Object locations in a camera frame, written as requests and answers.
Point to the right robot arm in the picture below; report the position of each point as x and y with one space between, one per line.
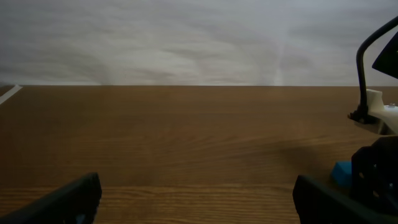
390 62

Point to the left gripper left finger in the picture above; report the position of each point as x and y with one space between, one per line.
71 202

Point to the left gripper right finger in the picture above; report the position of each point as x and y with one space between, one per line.
317 203

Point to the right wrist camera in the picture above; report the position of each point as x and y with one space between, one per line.
387 116

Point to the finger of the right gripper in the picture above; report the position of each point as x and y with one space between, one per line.
379 174

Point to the blue cube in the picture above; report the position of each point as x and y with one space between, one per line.
341 174

